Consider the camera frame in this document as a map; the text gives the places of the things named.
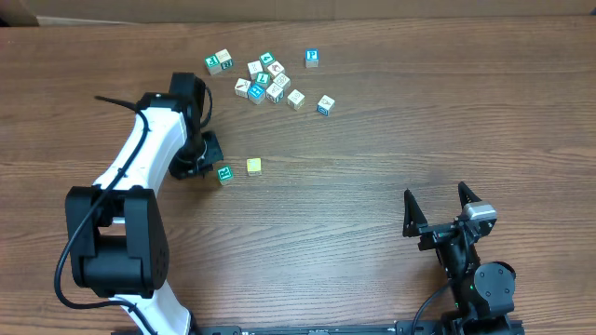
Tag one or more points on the white acorn picture block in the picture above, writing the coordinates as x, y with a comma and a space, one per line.
275, 69

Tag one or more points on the green R wooden block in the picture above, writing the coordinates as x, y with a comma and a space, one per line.
225, 175

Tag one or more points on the green L wooden block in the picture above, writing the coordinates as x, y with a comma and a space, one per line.
263, 79

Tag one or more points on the white hammer picture block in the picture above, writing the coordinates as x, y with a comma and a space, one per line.
242, 87

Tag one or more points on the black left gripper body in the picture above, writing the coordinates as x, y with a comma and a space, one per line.
197, 153

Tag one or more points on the yellow G wooden block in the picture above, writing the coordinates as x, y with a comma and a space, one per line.
254, 166

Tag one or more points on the white pretzel picture block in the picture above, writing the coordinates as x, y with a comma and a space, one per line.
283, 81

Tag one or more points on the blue P wooden block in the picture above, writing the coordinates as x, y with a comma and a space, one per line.
311, 58

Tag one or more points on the green letter wooden block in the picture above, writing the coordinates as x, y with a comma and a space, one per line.
213, 64

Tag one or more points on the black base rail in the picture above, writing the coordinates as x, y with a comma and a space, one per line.
397, 328

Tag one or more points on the white pineapple wooden block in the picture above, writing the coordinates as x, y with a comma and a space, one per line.
296, 99

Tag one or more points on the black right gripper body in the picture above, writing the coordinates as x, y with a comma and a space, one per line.
437, 235

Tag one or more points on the blue H wooden block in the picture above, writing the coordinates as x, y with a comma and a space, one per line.
256, 94

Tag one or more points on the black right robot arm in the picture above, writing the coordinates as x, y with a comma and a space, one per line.
483, 292

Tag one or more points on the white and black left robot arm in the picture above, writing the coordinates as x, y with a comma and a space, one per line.
117, 253

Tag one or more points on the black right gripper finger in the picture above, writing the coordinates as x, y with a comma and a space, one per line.
466, 196
414, 219

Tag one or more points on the white block with 2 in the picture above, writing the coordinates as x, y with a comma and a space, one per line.
224, 58

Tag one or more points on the white block blue side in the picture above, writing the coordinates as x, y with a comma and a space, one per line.
325, 105

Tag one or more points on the green top wooden block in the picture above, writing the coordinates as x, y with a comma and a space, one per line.
266, 59

